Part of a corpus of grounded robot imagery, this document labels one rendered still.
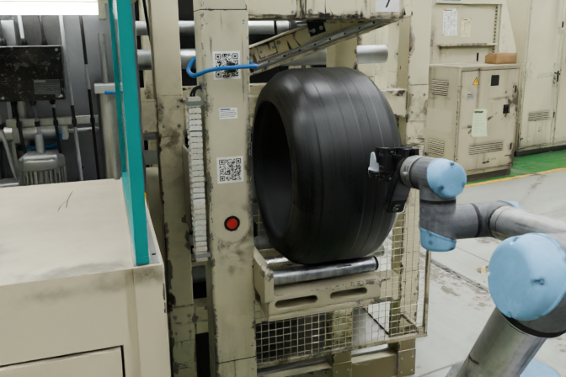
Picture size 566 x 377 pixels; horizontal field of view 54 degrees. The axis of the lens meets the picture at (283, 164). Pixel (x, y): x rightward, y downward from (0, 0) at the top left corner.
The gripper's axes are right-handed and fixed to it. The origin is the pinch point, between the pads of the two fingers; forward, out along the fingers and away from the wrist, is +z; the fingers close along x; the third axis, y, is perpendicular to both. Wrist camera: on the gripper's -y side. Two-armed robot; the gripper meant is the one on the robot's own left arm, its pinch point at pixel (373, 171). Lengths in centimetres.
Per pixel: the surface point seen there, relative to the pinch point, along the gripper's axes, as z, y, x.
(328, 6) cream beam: 43, 49, -7
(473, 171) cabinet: 383, -67, -310
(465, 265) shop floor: 195, -101, -165
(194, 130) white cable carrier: 26, 12, 42
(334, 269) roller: 18.6, -31.1, 4.4
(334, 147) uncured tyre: 2.2, 6.7, 9.7
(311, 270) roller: 18.8, -30.4, 11.7
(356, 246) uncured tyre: 10.4, -22.7, 0.8
